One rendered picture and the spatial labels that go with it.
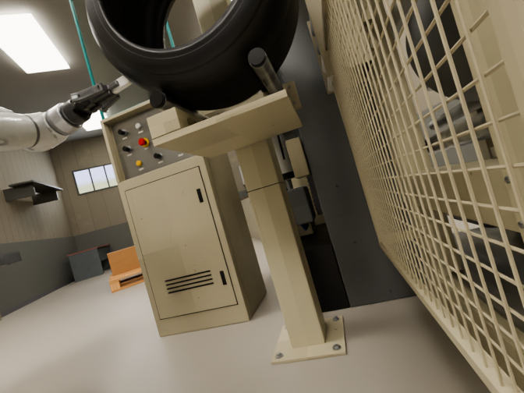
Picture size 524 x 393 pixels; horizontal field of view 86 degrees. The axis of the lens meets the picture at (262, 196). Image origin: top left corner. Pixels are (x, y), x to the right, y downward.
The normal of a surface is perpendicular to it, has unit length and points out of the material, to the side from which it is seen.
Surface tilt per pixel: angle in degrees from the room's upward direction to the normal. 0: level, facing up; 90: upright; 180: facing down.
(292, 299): 90
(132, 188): 90
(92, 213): 90
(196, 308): 90
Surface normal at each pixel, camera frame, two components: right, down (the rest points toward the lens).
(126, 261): 0.48, -0.16
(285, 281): -0.24, 0.04
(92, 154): 0.26, -0.10
